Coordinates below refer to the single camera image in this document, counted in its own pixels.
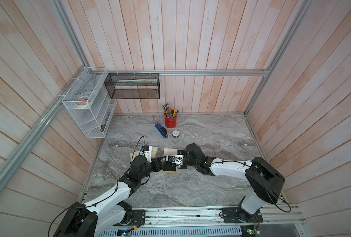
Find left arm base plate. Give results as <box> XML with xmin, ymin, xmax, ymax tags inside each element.
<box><xmin>117</xmin><ymin>209</ymin><xmax>146</xmax><ymax>227</ymax></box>

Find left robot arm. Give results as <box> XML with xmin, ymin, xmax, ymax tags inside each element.
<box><xmin>48</xmin><ymin>155</ymin><xmax>164</xmax><ymax>237</ymax></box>

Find large cream jewelry box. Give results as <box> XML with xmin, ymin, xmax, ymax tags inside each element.
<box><xmin>163</xmin><ymin>148</ymin><xmax>178</xmax><ymax>174</ymax></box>

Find red pen holder cup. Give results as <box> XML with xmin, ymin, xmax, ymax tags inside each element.
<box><xmin>164</xmin><ymin>110</ymin><xmax>177</xmax><ymax>128</ymax></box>

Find white wire wall shelf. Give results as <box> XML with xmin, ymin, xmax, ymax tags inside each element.
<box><xmin>62</xmin><ymin>67</ymin><xmax>117</xmax><ymax>138</ymax></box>

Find aluminium front rail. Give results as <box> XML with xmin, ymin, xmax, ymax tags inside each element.
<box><xmin>133</xmin><ymin>204</ymin><xmax>306</xmax><ymax>228</ymax></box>

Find pens in cup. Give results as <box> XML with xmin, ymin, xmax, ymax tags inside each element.
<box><xmin>162</xmin><ymin>103</ymin><xmax>179</xmax><ymax>119</ymax></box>

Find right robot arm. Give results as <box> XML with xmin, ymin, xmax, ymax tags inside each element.
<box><xmin>178</xmin><ymin>143</ymin><xmax>285</xmax><ymax>215</ymax></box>

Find small cream jewelry box front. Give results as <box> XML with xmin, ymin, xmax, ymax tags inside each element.
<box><xmin>129</xmin><ymin>150</ymin><xmax>141</xmax><ymax>161</ymax></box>

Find tape roll on shelf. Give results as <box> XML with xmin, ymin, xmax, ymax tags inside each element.
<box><xmin>74</xmin><ymin>94</ymin><xmax>93</xmax><ymax>108</ymax></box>

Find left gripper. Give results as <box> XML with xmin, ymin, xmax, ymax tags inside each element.
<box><xmin>139</xmin><ymin>156</ymin><xmax>168</xmax><ymax>180</ymax></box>

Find green sticker roll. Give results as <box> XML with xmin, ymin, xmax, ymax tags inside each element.
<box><xmin>172</xmin><ymin>130</ymin><xmax>180</xmax><ymax>138</ymax></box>

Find black mesh wall basket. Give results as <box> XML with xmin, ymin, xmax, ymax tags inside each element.
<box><xmin>104</xmin><ymin>73</ymin><xmax>161</xmax><ymax>100</ymax></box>

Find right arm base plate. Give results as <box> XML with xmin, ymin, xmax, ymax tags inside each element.
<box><xmin>221</xmin><ymin>207</ymin><xmax>263</xmax><ymax>224</ymax></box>

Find blue stapler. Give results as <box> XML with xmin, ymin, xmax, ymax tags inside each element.
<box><xmin>155</xmin><ymin>122</ymin><xmax>168</xmax><ymax>138</ymax></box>

